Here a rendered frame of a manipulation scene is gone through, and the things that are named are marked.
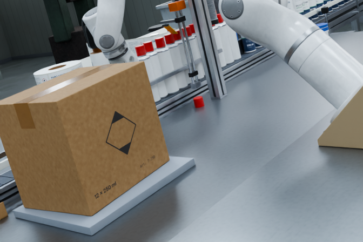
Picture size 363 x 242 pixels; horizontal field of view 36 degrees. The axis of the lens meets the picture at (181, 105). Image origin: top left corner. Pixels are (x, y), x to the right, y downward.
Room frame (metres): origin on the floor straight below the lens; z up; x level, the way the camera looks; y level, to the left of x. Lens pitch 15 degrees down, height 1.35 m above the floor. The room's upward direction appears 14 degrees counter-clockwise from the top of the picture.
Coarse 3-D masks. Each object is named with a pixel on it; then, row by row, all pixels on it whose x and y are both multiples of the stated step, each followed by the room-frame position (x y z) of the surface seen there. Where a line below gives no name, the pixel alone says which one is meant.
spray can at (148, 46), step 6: (144, 42) 1.97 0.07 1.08; (150, 42) 1.95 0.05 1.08; (150, 48) 1.94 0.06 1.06; (150, 54) 1.94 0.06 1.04; (156, 54) 1.94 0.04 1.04; (156, 60) 1.94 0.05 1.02; (156, 66) 1.94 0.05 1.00; (156, 72) 1.93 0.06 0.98; (162, 72) 1.96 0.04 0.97; (162, 84) 1.94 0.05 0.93; (162, 90) 1.94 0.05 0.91; (162, 96) 1.94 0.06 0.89
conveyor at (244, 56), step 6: (264, 48) 2.38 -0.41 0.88; (240, 54) 2.38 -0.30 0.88; (246, 54) 2.35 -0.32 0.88; (252, 54) 2.32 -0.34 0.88; (240, 60) 2.25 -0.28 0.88; (228, 66) 2.19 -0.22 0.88; (204, 78) 2.09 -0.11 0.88; (180, 90) 1.99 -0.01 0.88; (168, 96) 1.95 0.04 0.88; (162, 102) 1.89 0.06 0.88; (6, 174) 1.50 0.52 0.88; (12, 174) 1.49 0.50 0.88; (0, 180) 1.46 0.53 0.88; (6, 180) 1.45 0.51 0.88; (0, 186) 1.42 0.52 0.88
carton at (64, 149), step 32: (128, 64) 1.38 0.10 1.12; (32, 96) 1.27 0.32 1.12; (64, 96) 1.18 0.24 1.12; (96, 96) 1.23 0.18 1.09; (128, 96) 1.31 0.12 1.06; (0, 128) 1.29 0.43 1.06; (32, 128) 1.21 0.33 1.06; (64, 128) 1.15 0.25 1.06; (96, 128) 1.21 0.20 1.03; (128, 128) 1.29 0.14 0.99; (160, 128) 1.37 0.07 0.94; (32, 160) 1.23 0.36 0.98; (64, 160) 1.16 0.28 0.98; (96, 160) 1.19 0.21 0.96; (128, 160) 1.26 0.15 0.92; (160, 160) 1.35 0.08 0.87; (32, 192) 1.26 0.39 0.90; (64, 192) 1.19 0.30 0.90; (96, 192) 1.17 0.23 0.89
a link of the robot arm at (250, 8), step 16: (224, 0) 1.40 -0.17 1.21; (240, 0) 1.37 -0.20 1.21; (256, 0) 1.37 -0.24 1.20; (272, 0) 1.38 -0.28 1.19; (224, 16) 1.40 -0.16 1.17; (240, 16) 1.38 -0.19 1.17; (256, 16) 1.37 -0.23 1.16; (272, 16) 1.37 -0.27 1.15; (288, 16) 1.37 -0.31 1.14; (304, 16) 1.39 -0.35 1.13; (240, 32) 1.40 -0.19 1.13; (256, 32) 1.39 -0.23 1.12; (272, 32) 1.37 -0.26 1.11; (288, 32) 1.36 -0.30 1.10; (304, 32) 1.35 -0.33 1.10; (272, 48) 1.40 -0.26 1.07; (288, 48) 1.35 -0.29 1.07
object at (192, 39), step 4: (188, 28) 2.09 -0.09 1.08; (188, 32) 2.09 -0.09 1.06; (184, 36) 2.09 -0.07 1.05; (188, 36) 2.09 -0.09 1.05; (192, 36) 2.09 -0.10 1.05; (192, 40) 2.08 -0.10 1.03; (192, 44) 2.08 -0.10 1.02; (196, 44) 2.09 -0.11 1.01; (192, 48) 2.08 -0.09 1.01; (196, 48) 2.09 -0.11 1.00; (188, 52) 2.08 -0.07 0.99; (192, 52) 2.08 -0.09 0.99; (196, 52) 2.08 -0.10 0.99; (196, 56) 2.08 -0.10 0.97; (196, 64) 2.08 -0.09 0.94; (200, 64) 2.09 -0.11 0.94; (192, 68) 2.08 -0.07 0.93; (196, 68) 2.08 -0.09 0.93; (200, 68) 2.08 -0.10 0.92; (200, 72) 2.08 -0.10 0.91; (200, 76) 2.08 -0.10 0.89
